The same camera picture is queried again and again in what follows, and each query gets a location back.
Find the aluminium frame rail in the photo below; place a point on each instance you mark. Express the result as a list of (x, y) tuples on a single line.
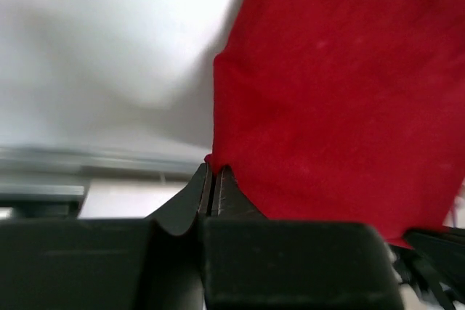
[(29, 173)]

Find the red t shirt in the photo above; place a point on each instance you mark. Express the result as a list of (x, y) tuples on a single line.
[(344, 110)]

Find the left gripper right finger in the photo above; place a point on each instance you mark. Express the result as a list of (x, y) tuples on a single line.
[(228, 202)]

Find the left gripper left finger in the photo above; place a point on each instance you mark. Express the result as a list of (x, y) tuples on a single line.
[(177, 215)]

